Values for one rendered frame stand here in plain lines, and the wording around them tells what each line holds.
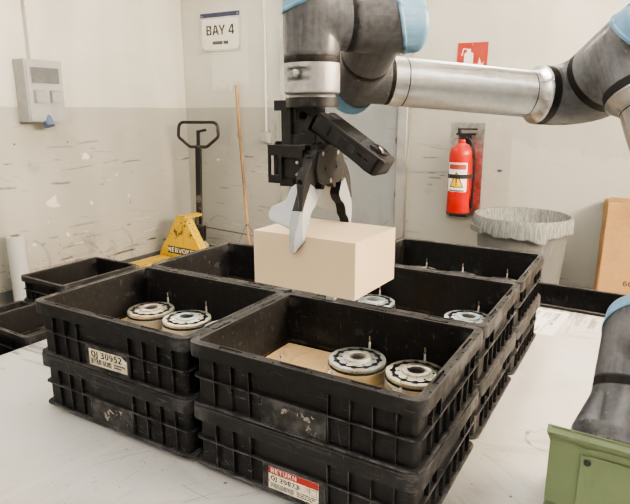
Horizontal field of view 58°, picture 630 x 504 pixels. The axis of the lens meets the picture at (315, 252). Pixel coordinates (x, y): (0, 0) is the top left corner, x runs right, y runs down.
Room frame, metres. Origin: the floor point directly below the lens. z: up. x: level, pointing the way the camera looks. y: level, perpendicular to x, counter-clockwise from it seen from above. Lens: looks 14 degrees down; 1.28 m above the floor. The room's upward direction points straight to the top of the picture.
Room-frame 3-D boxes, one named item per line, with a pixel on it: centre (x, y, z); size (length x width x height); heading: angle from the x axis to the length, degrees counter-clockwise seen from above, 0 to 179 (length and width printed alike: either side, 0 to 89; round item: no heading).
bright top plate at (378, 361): (0.93, -0.07, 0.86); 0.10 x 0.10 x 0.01
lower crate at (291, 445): (0.88, -0.04, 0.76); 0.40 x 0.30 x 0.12; 59
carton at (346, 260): (0.78, -0.01, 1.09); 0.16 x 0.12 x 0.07; 58
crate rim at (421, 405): (0.88, -0.04, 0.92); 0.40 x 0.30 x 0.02; 59
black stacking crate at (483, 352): (1.13, -0.19, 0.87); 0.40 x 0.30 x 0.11; 59
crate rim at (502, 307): (1.13, -0.19, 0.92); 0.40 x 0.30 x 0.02; 59
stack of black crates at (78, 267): (2.47, 1.06, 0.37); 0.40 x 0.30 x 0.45; 148
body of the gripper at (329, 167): (0.80, 0.01, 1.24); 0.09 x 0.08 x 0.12; 58
